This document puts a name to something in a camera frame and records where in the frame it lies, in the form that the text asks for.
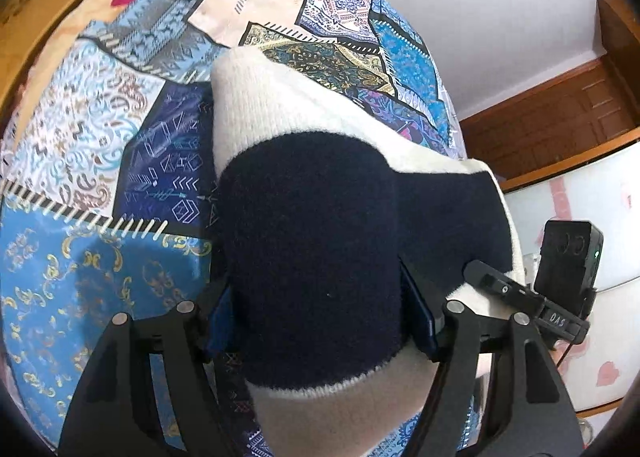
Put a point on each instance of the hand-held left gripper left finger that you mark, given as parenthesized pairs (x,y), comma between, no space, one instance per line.
(222,327)

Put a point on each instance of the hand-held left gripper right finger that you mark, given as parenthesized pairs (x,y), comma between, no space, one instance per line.
(420,317)

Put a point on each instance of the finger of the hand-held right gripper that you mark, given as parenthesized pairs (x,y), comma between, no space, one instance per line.
(500,284)

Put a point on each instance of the black and white striped sweater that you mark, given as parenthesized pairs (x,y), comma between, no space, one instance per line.
(310,217)

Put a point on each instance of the white cabinet with pink stickers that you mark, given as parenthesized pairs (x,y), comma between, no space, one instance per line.
(600,187)

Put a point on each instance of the blue patchwork printed blanket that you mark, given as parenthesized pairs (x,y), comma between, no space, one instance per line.
(100,137)

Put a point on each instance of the brown wooden door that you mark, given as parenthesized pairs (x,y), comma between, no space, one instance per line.
(620,27)

